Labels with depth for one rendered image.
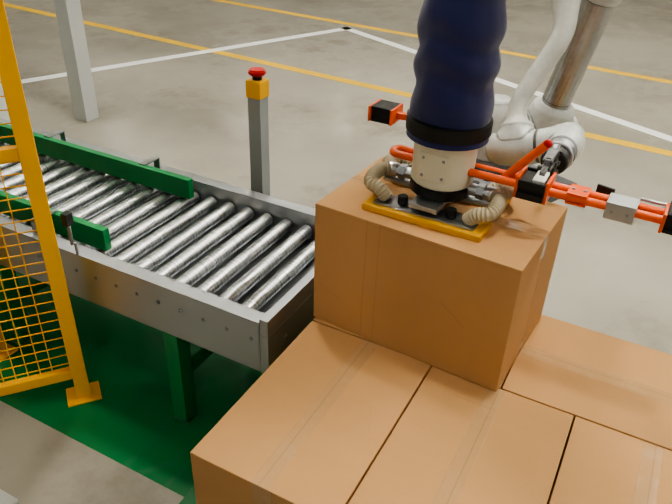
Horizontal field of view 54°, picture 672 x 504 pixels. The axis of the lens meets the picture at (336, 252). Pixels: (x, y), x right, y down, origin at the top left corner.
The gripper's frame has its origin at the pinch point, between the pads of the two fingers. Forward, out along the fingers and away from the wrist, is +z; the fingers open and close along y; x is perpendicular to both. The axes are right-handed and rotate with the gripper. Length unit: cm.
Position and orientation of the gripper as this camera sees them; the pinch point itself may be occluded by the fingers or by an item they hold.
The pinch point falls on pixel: (539, 185)
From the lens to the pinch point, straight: 178.9
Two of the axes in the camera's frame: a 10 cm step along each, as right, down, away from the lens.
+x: -8.8, -2.7, 3.8
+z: -4.7, 4.6, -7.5
